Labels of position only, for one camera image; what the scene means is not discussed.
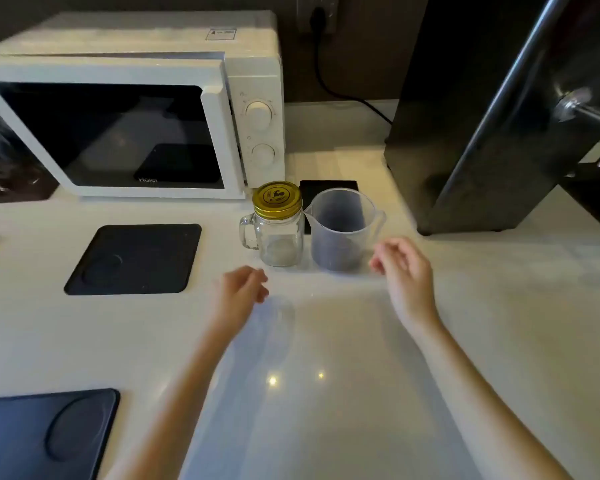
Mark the person's left hand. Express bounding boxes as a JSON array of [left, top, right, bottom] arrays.
[[216, 266, 270, 329]]

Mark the person's right hand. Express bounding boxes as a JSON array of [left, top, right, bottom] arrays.
[[368, 237, 440, 331]]

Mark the person's right forearm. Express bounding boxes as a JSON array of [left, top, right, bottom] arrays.
[[405, 315, 576, 480]]

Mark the person's left forearm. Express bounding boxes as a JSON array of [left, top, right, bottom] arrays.
[[102, 315, 253, 480]]

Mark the clear plastic measuring jug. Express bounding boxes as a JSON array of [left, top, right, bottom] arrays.
[[304, 188, 387, 273]]

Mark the glass mason jar mug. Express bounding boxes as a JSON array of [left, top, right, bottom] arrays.
[[239, 205, 305, 268]]

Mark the gold metal jar lid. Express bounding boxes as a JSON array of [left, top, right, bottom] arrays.
[[252, 181, 304, 220]]

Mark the small black square mat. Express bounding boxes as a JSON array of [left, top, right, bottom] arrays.
[[299, 180, 359, 235]]

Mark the black square coaster mat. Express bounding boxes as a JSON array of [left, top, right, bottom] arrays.
[[64, 224, 202, 296]]

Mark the black refrigerator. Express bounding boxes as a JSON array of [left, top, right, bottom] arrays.
[[384, 0, 600, 236]]

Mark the white microwave oven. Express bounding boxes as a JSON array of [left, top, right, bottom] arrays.
[[0, 11, 286, 200]]

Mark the large black tray mat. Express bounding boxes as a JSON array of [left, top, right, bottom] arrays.
[[0, 389, 121, 480]]

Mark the black power cable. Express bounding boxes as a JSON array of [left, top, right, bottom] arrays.
[[312, 25, 394, 126]]

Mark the chrome refrigerator door handle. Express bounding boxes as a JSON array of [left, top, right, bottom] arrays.
[[552, 88, 600, 169]]

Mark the wall power socket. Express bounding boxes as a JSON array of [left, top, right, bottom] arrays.
[[296, 0, 339, 34]]

